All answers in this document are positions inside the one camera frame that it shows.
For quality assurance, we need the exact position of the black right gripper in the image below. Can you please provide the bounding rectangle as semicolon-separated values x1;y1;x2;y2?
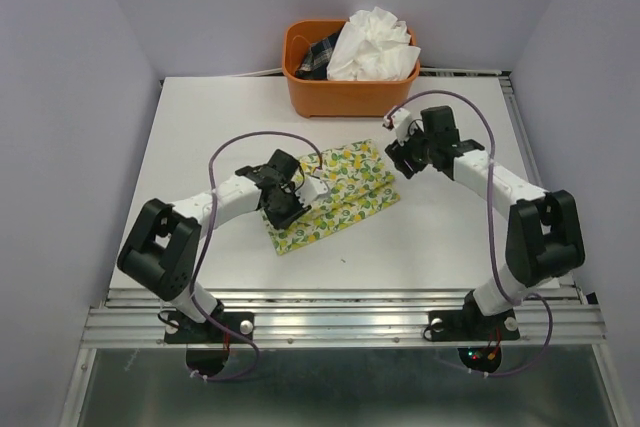
384;119;436;179

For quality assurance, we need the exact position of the lemon print skirt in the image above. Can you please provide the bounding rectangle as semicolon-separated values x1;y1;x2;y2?
264;139;400;256

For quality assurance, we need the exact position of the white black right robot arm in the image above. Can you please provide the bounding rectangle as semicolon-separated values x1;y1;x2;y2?
383;106;585;342

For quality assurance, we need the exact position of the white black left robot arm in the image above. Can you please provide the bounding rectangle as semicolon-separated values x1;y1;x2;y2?
116;149;329;344

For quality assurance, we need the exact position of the orange plastic basket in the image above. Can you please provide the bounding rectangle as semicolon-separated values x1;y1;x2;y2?
282;19;420;118

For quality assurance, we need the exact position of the white crumpled skirt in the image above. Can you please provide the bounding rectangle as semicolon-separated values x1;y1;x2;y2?
327;7;421;81

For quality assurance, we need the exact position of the dark plaid skirt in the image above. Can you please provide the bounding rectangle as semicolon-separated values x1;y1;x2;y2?
295;31;340;81

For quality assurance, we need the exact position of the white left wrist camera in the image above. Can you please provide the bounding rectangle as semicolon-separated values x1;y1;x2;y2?
296;176;330;205

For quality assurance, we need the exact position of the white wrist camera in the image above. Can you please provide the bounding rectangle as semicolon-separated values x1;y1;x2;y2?
383;107;414;144
296;176;330;205

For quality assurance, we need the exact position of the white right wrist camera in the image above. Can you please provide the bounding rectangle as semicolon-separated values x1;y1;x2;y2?
383;107;414;144

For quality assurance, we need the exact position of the aluminium right side rail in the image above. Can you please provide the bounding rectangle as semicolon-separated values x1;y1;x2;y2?
498;71;543;185

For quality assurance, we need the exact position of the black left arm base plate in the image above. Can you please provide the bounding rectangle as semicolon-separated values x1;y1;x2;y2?
157;310;255;345

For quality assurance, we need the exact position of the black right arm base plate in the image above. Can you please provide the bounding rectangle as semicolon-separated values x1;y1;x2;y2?
422;306;520;343

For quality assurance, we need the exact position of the aluminium front rail frame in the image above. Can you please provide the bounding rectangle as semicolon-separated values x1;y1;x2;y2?
81;287;607;350

